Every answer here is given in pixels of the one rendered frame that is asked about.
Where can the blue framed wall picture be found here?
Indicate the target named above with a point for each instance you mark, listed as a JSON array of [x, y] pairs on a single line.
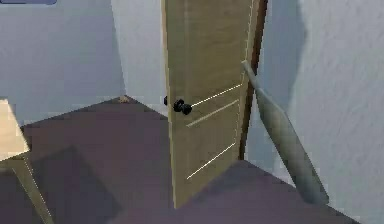
[[28, 1]]

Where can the light wooden room door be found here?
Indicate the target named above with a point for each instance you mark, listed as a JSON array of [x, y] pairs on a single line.
[[206, 66]]

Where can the grey baseball bat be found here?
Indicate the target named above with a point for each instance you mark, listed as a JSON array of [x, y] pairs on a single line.
[[283, 133]]

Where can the pale wooden table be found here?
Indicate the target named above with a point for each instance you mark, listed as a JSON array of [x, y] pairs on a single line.
[[11, 140]]

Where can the black door knob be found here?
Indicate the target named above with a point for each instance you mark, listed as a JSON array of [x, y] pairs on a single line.
[[182, 106]]

